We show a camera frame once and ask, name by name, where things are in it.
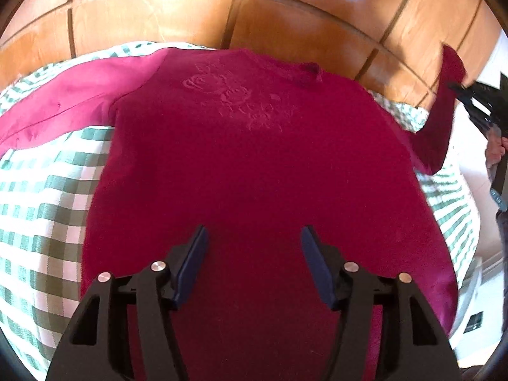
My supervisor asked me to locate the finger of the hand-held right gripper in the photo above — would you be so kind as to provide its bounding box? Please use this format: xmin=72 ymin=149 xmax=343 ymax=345
xmin=448 ymin=80 xmax=508 ymax=104
xmin=456 ymin=95 xmax=503 ymax=136

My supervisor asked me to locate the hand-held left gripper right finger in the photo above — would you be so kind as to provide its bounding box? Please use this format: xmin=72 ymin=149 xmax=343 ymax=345
xmin=300 ymin=225 xmax=462 ymax=381

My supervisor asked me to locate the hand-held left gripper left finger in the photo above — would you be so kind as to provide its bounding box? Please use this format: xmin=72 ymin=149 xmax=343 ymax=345
xmin=45 ymin=224 xmax=210 ymax=381

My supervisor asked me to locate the red sweater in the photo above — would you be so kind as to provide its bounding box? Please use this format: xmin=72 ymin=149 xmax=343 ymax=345
xmin=0 ymin=45 xmax=468 ymax=381

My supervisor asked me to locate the person's right hand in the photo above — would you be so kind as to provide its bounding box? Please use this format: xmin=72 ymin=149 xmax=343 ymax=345
xmin=486 ymin=133 xmax=508 ymax=172

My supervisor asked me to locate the white box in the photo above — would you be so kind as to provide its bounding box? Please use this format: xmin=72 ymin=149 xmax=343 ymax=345
xmin=456 ymin=257 xmax=495 ymax=340

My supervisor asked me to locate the green checked bedsheet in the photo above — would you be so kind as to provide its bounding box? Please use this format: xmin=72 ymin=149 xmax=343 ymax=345
xmin=0 ymin=42 xmax=483 ymax=374

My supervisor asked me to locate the wooden wardrobe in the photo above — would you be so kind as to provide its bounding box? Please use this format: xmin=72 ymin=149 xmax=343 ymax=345
xmin=0 ymin=0 xmax=505 ymax=112

